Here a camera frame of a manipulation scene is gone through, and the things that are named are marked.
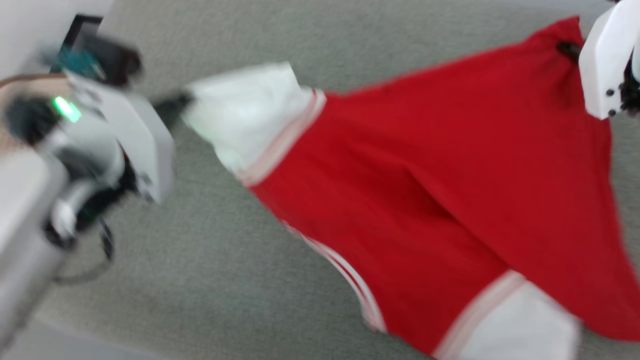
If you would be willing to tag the red and white shirt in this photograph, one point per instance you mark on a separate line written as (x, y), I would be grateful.
(425, 175)

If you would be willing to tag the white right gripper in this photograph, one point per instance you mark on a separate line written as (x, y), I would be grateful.
(607, 60)

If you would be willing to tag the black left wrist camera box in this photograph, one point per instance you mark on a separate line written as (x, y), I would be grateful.
(112, 60)

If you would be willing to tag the grey-green fabric sofa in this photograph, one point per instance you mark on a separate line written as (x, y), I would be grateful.
(225, 260)

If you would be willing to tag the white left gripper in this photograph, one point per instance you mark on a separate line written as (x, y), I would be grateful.
(140, 135)

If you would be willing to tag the black rectangular frame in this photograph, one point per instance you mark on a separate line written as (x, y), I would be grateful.
(75, 32)

